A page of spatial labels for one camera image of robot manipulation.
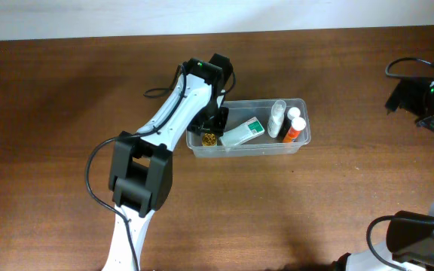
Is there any small jar gold lid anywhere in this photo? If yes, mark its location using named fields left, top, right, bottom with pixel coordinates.
left=201, top=133, right=218, bottom=147

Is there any green white medicine box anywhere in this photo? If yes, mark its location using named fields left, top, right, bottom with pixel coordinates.
left=219, top=117, right=264, bottom=148

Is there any white tube bottle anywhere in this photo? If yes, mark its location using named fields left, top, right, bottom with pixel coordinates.
left=267, top=100, right=286, bottom=139

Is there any black bottle white cap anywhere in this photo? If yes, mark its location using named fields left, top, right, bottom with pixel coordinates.
left=279, top=107, right=301, bottom=139

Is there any orange tablet tube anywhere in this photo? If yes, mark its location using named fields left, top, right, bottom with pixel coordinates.
left=283, top=117, right=307, bottom=143

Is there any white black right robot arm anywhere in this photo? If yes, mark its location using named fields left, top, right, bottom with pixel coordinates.
left=331, top=57, right=434, bottom=271

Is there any clear plastic container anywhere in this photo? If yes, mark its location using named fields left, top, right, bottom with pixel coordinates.
left=186, top=98, right=311, bottom=158

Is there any black left camera cable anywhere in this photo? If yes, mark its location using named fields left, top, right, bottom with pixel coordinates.
left=84, top=63, right=237, bottom=271

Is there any black camera cable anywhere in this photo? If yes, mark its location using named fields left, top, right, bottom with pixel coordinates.
left=84, top=63, right=237, bottom=271
left=365, top=56, right=434, bottom=271

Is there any black right camera cable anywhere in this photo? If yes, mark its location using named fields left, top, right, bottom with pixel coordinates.
left=365, top=56, right=434, bottom=271

